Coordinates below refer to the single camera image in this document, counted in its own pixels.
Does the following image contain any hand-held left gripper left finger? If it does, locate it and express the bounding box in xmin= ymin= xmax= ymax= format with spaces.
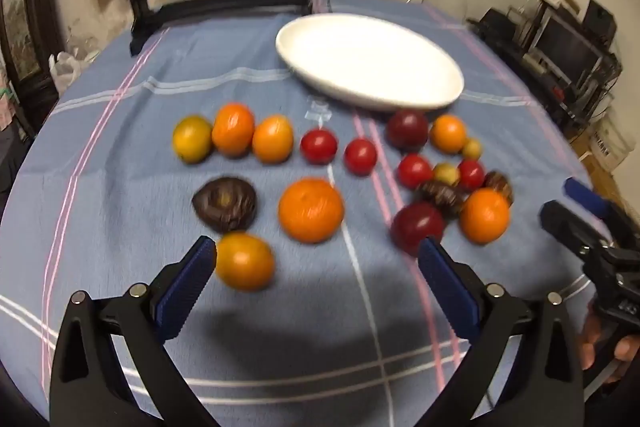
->
xmin=48 ymin=235 xmax=218 ymax=427

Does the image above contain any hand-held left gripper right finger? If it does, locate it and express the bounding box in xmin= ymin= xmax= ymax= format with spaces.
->
xmin=415 ymin=237 xmax=586 ymax=427

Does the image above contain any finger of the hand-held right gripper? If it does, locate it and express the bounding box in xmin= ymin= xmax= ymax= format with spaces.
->
xmin=539 ymin=200 xmax=607 ymax=258
xmin=563 ymin=177 xmax=640 ymax=250

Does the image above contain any yellowish orange mandarin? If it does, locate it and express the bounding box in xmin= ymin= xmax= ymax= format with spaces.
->
xmin=215 ymin=232 xmax=276 ymax=292

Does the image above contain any dark red plum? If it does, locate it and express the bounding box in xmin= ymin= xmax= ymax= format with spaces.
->
xmin=386 ymin=109 xmax=430 ymax=152
xmin=390 ymin=201 xmax=446 ymax=256

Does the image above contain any long dark brown dried fruit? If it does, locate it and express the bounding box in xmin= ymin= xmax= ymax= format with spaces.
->
xmin=417 ymin=180 xmax=466 ymax=219

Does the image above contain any large orange mandarin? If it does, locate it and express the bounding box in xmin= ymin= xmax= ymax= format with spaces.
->
xmin=278 ymin=177 xmax=345 ymax=244

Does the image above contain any yellow-green tomato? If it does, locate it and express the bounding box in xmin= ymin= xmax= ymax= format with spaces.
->
xmin=172 ymin=116 xmax=215 ymax=164

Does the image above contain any red cherry tomato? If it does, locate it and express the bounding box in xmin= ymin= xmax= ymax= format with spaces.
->
xmin=300 ymin=129 xmax=338 ymax=166
xmin=457 ymin=159 xmax=486 ymax=192
xmin=343 ymin=138 xmax=379 ymax=176
xmin=397 ymin=153 xmax=434 ymax=190

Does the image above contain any white oval plate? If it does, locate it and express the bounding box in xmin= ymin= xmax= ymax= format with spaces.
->
xmin=275 ymin=13 xmax=465 ymax=112

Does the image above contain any person's right hand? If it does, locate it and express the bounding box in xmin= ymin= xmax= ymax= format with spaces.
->
xmin=579 ymin=307 xmax=640 ymax=380

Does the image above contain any white printed box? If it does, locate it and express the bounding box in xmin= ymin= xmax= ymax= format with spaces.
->
xmin=590 ymin=107 xmax=633 ymax=168

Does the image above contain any blue striped tablecloth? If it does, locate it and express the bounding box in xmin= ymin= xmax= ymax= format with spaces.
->
xmin=0 ymin=0 xmax=621 ymax=427

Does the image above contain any black metal rack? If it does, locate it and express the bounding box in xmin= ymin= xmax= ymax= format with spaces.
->
xmin=467 ymin=0 xmax=623 ymax=130

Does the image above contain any black computer monitor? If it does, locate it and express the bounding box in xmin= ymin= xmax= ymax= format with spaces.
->
xmin=530 ymin=14 xmax=606 ymax=80

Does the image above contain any black hat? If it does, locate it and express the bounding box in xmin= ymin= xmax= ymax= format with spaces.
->
xmin=477 ymin=8 xmax=517 ymax=38

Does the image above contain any dark wooden cabinet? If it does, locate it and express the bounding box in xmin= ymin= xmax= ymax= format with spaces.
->
xmin=0 ymin=0 xmax=66 ymax=142

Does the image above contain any white plastic bag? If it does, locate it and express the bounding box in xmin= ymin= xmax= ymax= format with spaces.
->
xmin=48 ymin=51 xmax=93 ymax=95

